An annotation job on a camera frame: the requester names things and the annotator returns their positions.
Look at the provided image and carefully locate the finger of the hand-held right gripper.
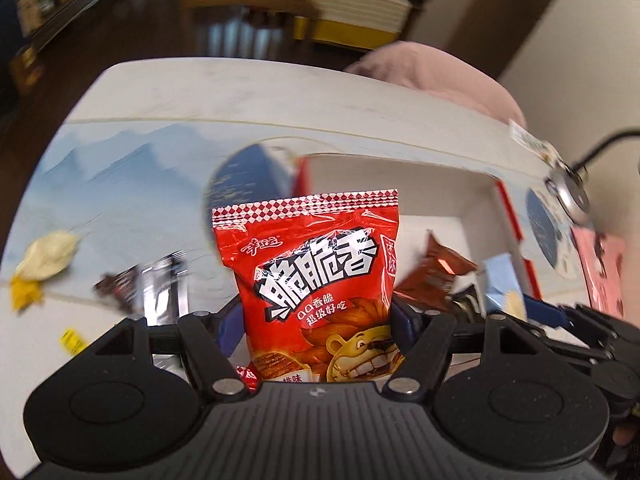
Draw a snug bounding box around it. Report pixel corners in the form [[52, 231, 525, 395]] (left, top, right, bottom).
[[522, 296, 640, 357]]

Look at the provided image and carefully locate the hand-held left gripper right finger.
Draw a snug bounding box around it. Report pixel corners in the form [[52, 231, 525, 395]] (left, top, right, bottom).
[[380, 300, 567, 404]]

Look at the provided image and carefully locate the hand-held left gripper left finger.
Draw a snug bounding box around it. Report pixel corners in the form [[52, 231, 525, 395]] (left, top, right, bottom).
[[64, 300, 254, 404]]

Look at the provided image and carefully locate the light blue snack packet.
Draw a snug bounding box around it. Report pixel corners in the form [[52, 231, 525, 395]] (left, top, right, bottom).
[[482, 254, 527, 318]]

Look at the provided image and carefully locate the brown red foil snack bag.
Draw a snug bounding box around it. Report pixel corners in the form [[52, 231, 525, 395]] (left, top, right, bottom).
[[394, 230, 478, 313]]

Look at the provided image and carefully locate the small dark snack packet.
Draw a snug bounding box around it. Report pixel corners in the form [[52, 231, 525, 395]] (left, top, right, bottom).
[[450, 284, 487, 323]]

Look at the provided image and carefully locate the silver black snack packet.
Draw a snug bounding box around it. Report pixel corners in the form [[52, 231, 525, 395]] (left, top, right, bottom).
[[137, 252, 191, 328]]

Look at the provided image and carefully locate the red lion print snack bag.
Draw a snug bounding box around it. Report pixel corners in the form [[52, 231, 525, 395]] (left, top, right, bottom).
[[211, 189, 403, 393]]

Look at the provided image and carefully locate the dark brown snack packet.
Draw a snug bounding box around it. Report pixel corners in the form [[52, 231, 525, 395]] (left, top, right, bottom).
[[94, 266, 148, 317]]

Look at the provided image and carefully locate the red cardboard box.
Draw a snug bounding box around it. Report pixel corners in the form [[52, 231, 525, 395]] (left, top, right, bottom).
[[294, 151, 543, 321]]

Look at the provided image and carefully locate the yellow blue cartoon candy packet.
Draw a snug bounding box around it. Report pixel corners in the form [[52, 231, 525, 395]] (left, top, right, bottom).
[[59, 329, 87, 356]]

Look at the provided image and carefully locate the pale yellow snack packet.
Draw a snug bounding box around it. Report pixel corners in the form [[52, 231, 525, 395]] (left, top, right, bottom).
[[14, 230, 83, 281]]

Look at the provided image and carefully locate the orange yellow snack packet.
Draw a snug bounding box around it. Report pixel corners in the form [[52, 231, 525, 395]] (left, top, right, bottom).
[[9, 275, 47, 315]]

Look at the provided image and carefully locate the person's right hand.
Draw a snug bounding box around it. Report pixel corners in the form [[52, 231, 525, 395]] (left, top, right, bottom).
[[611, 422, 637, 447]]

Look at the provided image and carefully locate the pink cloth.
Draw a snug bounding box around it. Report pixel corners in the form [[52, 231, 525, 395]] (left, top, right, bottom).
[[570, 225, 628, 318]]

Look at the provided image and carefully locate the silver desk lamp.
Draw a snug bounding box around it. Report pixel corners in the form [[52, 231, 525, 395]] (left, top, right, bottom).
[[545, 130, 640, 226]]

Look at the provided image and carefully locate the blue mountain print table mat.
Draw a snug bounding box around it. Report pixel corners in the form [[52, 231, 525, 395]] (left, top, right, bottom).
[[10, 122, 631, 361]]

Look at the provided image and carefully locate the yellow bench with cream cover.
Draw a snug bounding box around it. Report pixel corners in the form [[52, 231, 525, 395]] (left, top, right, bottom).
[[292, 0, 413, 51]]

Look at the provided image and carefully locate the wooden dining chair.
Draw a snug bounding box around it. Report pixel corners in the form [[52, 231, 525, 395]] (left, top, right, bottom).
[[179, 0, 323, 68]]

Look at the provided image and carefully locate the brown paper bag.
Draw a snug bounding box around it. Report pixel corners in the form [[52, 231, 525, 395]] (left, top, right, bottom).
[[10, 45, 41, 93]]

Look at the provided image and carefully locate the long television cabinet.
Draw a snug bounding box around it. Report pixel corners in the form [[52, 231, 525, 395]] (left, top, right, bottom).
[[10, 0, 166, 56]]

